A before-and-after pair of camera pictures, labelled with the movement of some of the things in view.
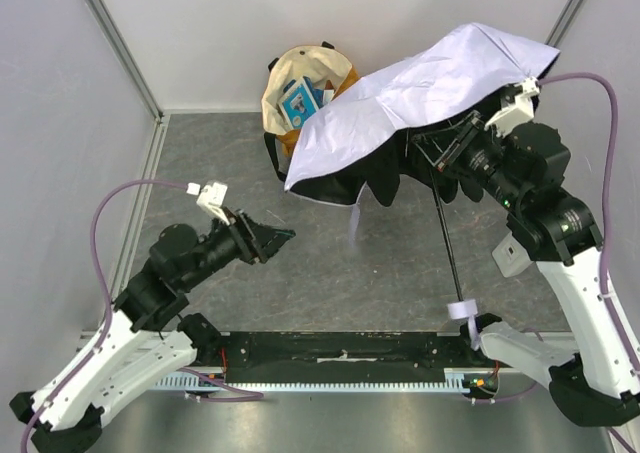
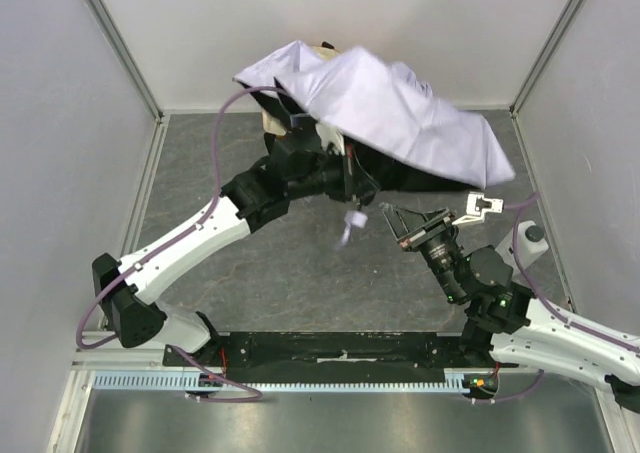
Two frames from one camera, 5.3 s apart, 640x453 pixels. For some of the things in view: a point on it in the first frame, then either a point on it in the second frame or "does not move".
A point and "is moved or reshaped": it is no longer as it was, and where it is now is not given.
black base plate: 332,357 does not move
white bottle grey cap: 511,256 does not move
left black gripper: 245,238 -> 288,140
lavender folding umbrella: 366,132 is moved or reshaped
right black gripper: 455,141 -> 425,228
